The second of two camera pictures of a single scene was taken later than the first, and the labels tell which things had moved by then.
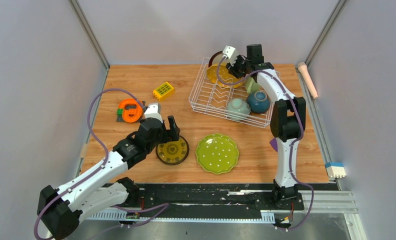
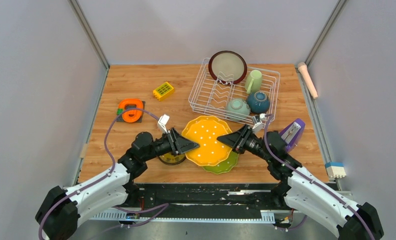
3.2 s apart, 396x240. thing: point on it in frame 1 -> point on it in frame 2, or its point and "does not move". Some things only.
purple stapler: (274, 143) -> (292, 133)
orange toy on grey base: (130, 110) does not move
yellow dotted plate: (219, 73) -> (204, 131)
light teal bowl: (238, 109) does not move
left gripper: (174, 130) -> (178, 143)
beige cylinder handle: (303, 68) does not move
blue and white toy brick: (335, 169) does not move
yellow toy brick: (163, 91) does not move
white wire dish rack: (250, 103) does not move
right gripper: (232, 68) -> (237, 140)
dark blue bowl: (258, 102) does not move
